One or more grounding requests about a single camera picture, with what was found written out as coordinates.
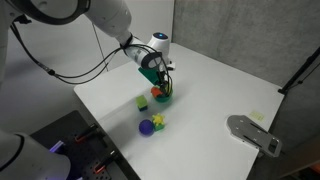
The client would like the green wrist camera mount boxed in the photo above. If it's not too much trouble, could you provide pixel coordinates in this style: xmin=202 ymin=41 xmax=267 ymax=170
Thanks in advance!
xmin=137 ymin=66 xmax=162 ymax=87

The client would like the black orange-handled clamp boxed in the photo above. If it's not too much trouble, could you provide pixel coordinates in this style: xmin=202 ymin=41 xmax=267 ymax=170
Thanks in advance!
xmin=74 ymin=123 xmax=100 ymax=144
xmin=92 ymin=150 xmax=120 ymax=175

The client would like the purple ball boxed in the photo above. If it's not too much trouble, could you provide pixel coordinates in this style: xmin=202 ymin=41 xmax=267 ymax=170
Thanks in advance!
xmin=138 ymin=119 xmax=155 ymax=136

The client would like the grey metal mounting plate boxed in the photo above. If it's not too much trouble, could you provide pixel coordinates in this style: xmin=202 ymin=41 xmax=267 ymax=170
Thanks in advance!
xmin=226 ymin=114 xmax=283 ymax=158

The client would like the black perforated breadboard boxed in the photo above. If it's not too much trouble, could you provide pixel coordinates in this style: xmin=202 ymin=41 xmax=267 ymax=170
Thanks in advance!
xmin=29 ymin=110 xmax=142 ymax=180

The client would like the light green cube block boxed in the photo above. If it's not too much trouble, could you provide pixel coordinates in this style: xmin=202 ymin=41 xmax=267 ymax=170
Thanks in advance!
xmin=135 ymin=94 xmax=149 ymax=110

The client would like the pale yellow sticker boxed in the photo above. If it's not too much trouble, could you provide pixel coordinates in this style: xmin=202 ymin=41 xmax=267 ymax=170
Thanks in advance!
xmin=249 ymin=111 xmax=266 ymax=122

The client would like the small green block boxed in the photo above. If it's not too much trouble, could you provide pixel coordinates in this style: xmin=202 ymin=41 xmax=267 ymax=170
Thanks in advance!
xmin=153 ymin=122 xmax=166 ymax=132

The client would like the green bowl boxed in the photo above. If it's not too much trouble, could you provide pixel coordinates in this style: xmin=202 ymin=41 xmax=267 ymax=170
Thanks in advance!
xmin=151 ymin=85 xmax=175 ymax=104

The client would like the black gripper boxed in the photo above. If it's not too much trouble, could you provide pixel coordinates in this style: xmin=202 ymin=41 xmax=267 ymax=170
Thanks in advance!
xmin=155 ymin=67 xmax=174 ymax=98

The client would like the yellow star toy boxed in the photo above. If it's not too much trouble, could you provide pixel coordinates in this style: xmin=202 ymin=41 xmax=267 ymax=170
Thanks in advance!
xmin=151 ymin=113 xmax=166 ymax=126

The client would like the black tripod leg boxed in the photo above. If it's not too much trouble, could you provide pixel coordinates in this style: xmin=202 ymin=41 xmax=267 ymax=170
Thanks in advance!
xmin=277 ymin=45 xmax=320 ymax=96

